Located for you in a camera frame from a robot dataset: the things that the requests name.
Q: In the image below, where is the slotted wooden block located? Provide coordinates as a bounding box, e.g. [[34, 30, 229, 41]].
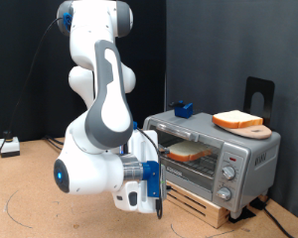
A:
[[164, 180, 231, 230]]

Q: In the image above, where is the silver toaster oven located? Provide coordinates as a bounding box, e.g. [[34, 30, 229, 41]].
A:
[[142, 106, 282, 220]]

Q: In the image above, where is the black spatula blue grip block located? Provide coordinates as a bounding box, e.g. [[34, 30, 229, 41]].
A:
[[168, 99, 194, 120]]

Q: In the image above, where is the black metal bracket with hole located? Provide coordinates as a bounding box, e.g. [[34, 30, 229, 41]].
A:
[[243, 75, 276, 128]]

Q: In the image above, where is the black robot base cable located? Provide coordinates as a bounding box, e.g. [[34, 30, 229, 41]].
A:
[[47, 138, 66, 152]]

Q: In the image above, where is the silver oven knob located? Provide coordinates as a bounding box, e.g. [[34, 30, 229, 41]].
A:
[[216, 186, 232, 202], [221, 165, 237, 181]]

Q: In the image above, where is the wire oven rack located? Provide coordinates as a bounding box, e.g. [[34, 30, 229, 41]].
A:
[[162, 142, 222, 179]]

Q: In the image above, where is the white emergency stop box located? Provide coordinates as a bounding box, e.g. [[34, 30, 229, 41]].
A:
[[0, 130, 21, 159]]

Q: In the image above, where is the black cable silver connector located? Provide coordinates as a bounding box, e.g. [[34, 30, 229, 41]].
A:
[[43, 134, 66, 147]]

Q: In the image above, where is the black oven power cord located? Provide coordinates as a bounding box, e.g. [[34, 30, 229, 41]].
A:
[[250, 197, 295, 238]]

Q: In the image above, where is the small wooden serving board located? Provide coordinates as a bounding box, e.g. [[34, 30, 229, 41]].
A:
[[222, 124, 273, 140]]

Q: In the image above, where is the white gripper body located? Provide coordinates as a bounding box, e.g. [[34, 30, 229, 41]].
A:
[[112, 129, 161, 214]]

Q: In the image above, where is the white bread slice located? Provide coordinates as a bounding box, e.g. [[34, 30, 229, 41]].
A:
[[212, 109, 264, 130], [165, 140, 213, 163]]

